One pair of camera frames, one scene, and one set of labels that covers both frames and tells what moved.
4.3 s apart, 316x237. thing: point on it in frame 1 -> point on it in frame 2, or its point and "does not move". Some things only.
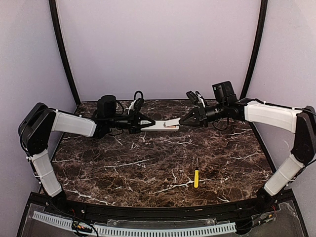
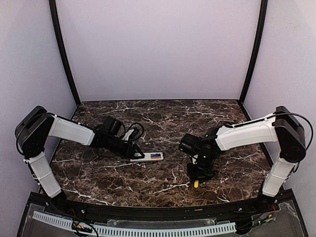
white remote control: [159, 126] -> [154, 156]
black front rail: [162, 213] does not move
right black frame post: [263, 10] does not move
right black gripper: [202, 116] -> [200, 173]
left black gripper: [134, 122] -> [126, 150]
